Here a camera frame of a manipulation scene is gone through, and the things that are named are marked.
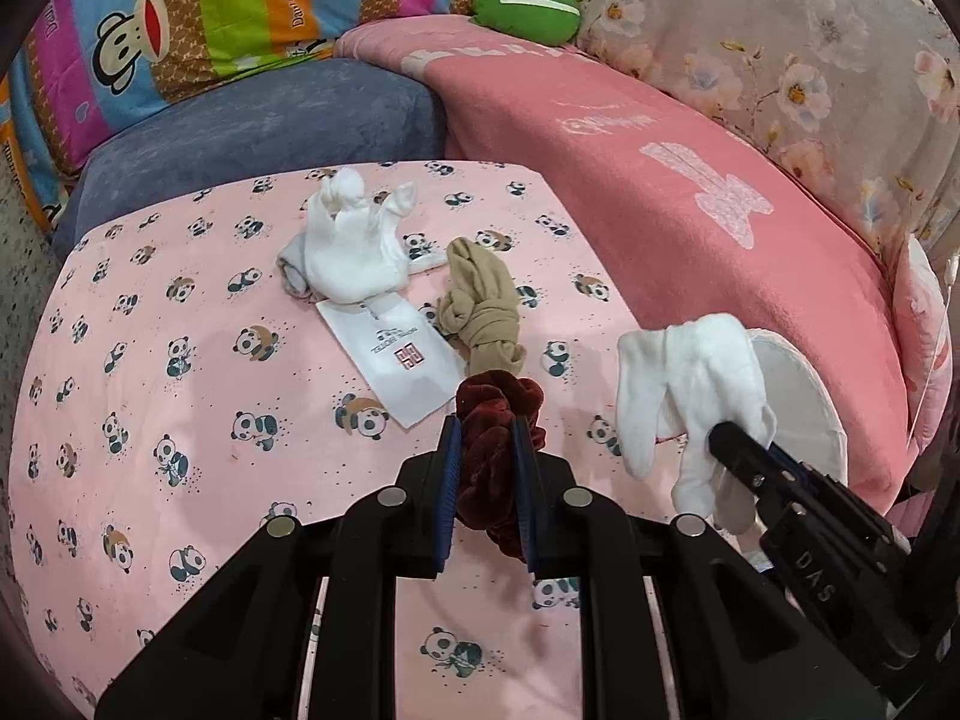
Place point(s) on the blue-grey cushion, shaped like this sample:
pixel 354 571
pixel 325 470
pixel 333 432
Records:
pixel 247 127

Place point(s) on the pink panda print tablecloth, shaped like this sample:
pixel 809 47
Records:
pixel 187 390

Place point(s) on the floral cloth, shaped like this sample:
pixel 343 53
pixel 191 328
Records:
pixel 787 37

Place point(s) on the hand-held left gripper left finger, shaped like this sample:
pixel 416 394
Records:
pixel 448 495

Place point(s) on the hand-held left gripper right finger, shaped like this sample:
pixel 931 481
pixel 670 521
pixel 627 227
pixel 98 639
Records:
pixel 522 495

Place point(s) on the white paper tag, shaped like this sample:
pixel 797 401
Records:
pixel 397 352

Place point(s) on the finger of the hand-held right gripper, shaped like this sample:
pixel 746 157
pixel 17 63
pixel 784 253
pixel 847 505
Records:
pixel 750 457

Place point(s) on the green cushion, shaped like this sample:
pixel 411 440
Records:
pixel 525 4

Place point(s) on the dark red velvet scrunchie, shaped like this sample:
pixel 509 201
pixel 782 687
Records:
pixel 491 457

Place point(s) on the colourful monkey print pillow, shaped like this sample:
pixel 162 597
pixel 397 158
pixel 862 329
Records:
pixel 187 7

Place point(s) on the grey sock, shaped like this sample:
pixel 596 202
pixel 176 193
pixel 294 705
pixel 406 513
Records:
pixel 292 270

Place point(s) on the pink pillow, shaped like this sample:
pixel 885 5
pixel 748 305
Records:
pixel 921 330

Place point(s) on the beige knotted stocking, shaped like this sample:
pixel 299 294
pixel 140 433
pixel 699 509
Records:
pixel 480 307

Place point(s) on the pink blanket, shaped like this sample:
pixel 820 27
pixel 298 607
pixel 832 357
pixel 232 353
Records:
pixel 637 202

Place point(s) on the white sock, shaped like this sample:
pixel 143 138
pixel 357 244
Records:
pixel 345 247
pixel 690 397

